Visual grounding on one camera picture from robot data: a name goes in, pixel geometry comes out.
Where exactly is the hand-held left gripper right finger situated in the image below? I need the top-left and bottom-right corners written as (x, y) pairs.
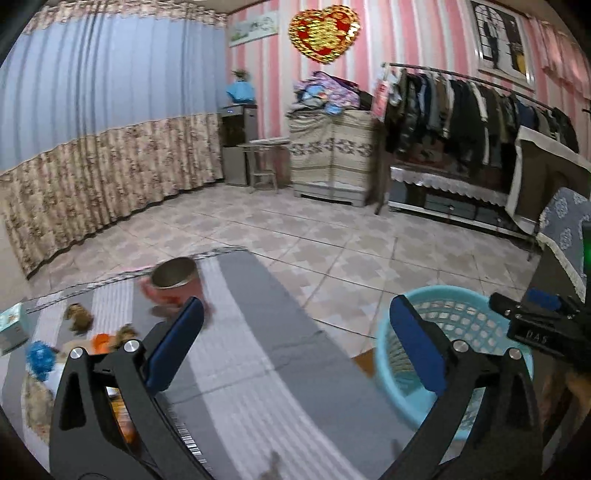
top-left (383, 294), bottom-right (546, 480)

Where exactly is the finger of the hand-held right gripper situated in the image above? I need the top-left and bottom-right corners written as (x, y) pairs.
top-left (489, 292), bottom-right (550, 325)
top-left (525, 288), bottom-right (580, 315)

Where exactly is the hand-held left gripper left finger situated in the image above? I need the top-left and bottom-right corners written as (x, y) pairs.
top-left (48, 296), bottom-right (218, 480)

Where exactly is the light blue plastic basket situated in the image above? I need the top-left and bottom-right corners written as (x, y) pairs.
top-left (373, 286), bottom-right (534, 445)

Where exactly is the brown scrap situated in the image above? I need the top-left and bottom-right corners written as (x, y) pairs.
top-left (111, 325), bottom-right (139, 350)

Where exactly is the orange snack packet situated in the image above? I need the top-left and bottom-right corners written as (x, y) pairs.
top-left (107, 387), bottom-right (140, 446)

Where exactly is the blue spiky scrubber ball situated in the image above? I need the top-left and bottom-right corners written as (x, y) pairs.
top-left (25, 342), bottom-right (57, 382)

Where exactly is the brown fuzzy clump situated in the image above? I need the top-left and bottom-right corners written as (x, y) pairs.
top-left (22, 378), bottom-right (57, 431)

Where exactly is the pink metal-lined cup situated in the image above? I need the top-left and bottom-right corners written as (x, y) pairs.
top-left (139, 257), bottom-right (207, 320)

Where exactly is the blue patterned chair cover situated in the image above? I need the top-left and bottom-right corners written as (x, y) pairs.
top-left (536, 187), bottom-right (591, 298)

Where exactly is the grey white striped mat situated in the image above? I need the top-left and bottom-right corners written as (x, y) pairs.
top-left (0, 251), bottom-right (416, 480)

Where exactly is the brown plush toy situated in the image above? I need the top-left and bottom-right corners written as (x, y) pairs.
top-left (64, 303), bottom-right (95, 334)

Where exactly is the white framed board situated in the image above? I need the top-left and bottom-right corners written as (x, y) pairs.
top-left (505, 124), bottom-right (591, 237)

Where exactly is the low dark cabinet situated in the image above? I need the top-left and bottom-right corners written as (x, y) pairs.
top-left (388, 167), bottom-right (532, 237)

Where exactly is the white lace cloth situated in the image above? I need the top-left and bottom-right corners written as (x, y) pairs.
top-left (390, 166), bottom-right (511, 207)

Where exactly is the light blue carton box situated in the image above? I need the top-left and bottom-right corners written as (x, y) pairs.
top-left (0, 302), bottom-right (30, 355)

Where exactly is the row of hanging clothes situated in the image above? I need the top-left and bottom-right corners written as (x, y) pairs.
top-left (372, 68), bottom-right (580, 168)

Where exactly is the patterned fabric wardrobe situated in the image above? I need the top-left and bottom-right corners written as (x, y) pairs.
top-left (287, 110), bottom-right (377, 207)

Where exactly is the small side table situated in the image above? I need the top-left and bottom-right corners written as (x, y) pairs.
top-left (238, 138), bottom-right (290, 193)

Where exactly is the grey water dispenser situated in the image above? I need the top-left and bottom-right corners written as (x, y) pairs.
top-left (218, 105), bottom-right (259, 188)

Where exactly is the metal clothes rack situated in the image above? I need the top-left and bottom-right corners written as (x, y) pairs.
top-left (374, 62), bottom-right (555, 217)

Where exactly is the blue and floral curtain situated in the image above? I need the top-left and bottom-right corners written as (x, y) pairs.
top-left (0, 4), bottom-right (229, 280)

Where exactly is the blue bag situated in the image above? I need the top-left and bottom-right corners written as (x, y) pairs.
top-left (226, 69), bottom-right (257, 105)

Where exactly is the pile of colourful clothes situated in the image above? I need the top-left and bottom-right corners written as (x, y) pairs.
top-left (286, 71), bottom-right (372, 118)

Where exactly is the red gold heart decoration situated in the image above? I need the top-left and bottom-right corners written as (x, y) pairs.
top-left (288, 6), bottom-right (361, 64)

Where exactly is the framed wall photo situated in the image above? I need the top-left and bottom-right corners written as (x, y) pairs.
top-left (468, 0), bottom-right (537, 87)

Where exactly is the landscape wall picture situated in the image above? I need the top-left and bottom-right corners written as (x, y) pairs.
top-left (228, 11), bottom-right (279, 47)

